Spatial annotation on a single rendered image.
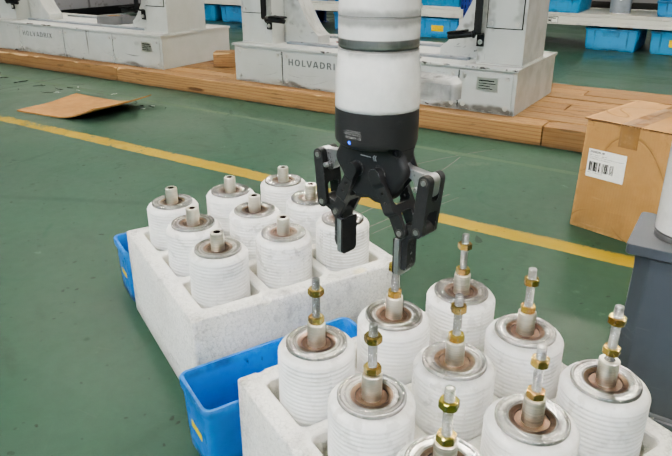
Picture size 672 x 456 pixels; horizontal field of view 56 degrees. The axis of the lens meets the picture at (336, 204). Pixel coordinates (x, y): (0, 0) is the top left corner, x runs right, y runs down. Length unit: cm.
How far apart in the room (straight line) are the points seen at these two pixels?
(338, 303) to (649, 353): 49
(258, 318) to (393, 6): 64
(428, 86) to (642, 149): 117
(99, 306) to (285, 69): 193
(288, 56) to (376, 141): 258
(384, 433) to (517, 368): 21
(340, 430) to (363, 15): 42
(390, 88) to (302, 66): 254
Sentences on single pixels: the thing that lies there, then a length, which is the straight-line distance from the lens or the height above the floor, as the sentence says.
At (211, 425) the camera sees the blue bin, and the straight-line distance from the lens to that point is 94.
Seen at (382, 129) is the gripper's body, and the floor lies 56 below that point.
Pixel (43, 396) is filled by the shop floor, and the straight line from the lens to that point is 122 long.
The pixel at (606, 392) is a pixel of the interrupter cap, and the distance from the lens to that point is 78.
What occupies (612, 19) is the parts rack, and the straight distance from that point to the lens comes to 517.
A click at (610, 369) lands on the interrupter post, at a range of 77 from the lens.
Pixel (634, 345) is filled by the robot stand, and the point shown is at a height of 13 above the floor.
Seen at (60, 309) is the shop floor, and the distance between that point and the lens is 147.
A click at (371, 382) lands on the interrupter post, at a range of 69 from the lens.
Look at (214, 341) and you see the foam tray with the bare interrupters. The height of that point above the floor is 13.
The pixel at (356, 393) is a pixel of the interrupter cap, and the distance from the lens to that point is 72.
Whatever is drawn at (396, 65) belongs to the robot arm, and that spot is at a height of 61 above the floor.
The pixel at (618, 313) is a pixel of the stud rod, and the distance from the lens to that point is 75.
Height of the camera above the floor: 70
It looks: 22 degrees down
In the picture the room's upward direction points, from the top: straight up
